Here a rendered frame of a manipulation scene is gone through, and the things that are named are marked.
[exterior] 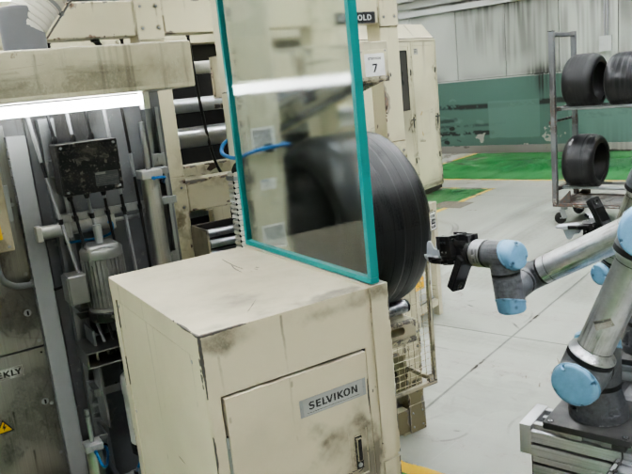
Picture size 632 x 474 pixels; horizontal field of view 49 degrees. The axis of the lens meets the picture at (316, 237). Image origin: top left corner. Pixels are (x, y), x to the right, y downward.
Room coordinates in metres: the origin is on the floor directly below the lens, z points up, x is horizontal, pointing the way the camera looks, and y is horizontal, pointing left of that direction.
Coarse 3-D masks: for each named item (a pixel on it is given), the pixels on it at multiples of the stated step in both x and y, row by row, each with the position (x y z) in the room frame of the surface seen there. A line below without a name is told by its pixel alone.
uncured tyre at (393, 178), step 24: (384, 144) 2.19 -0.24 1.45; (384, 168) 2.09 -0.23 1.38; (408, 168) 2.13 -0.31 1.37; (384, 192) 2.03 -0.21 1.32; (408, 192) 2.07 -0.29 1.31; (384, 216) 2.00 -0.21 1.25; (408, 216) 2.04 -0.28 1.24; (384, 240) 1.99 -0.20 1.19; (408, 240) 2.04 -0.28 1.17; (384, 264) 2.00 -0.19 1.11; (408, 264) 2.06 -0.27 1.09; (408, 288) 2.13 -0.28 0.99
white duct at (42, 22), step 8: (16, 0) 2.03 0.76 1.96; (24, 0) 2.02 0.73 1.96; (32, 0) 2.03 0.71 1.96; (40, 0) 2.03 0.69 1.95; (48, 0) 2.04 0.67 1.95; (56, 0) 2.06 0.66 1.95; (64, 0) 2.09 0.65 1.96; (32, 8) 2.02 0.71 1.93; (40, 8) 2.03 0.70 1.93; (48, 8) 2.05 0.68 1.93; (56, 8) 2.07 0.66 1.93; (32, 16) 2.02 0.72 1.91; (40, 16) 2.03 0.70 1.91; (48, 16) 2.05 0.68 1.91; (56, 16) 2.09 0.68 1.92; (32, 24) 2.02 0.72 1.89; (40, 24) 2.04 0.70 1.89; (48, 24) 2.06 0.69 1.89
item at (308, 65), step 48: (240, 0) 1.65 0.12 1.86; (288, 0) 1.47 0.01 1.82; (336, 0) 1.32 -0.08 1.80; (240, 48) 1.68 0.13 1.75; (288, 48) 1.48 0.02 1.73; (336, 48) 1.33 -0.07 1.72; (240, 96) 1.70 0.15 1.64; (288, 96) 1.50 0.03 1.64; (336, 96) 1.34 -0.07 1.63; (240, 144) 1.73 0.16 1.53; (288, 144) 1.52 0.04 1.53; (336, 144) 1.36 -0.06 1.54; (240, 192) 1.75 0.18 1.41; (288, 192) 1.54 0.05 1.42; (336, 192) 1.37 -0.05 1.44; (288, 240) 1.56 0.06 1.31; (336, 240) 1.39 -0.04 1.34
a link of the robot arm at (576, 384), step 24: (624, 216) 1.47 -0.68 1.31; (624, 240) 1.47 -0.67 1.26; (624, 264) 1.49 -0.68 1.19; (624, 288) 1.49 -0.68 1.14; (600, 312) 1.53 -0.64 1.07; (624, 312) 1.50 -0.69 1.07; (600, 336) 1.53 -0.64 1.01; (576, 360) 1.55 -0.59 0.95; (600, 360) 1.53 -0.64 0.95; (552, 384) 1.58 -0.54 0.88; (576, 384) 1.54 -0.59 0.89; (600, 384) 1.53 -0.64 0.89
